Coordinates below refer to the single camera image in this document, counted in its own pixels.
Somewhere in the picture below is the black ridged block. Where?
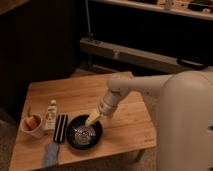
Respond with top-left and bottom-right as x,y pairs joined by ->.
53,114 -> 68,144

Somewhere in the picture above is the wooden table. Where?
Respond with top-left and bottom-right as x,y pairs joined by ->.
8,71 -> 157,171

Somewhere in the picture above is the black ceramic bowl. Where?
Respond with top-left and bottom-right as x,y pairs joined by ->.
66,115 -> 103,150

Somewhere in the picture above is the silver cylindrical gripper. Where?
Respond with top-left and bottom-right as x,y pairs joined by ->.
85,90 -> 123,126

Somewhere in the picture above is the metal pole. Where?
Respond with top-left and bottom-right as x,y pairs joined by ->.
85,0 -> 93,41

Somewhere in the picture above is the blue grey cloth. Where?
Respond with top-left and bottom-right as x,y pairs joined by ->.
42,143 -> 59,167

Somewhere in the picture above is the white cup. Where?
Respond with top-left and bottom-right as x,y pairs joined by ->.
20,114 -> 44,138

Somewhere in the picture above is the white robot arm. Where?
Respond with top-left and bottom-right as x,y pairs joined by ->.
86,71 -> 213,171

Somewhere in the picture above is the wooden shelf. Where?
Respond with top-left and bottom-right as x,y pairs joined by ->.
91,0 -> 213,21

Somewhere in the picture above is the orange carrot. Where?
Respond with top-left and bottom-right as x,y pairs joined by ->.
25,116 -> 38,130

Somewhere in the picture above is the white bottle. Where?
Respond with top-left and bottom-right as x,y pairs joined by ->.
44,100 -> 57,131

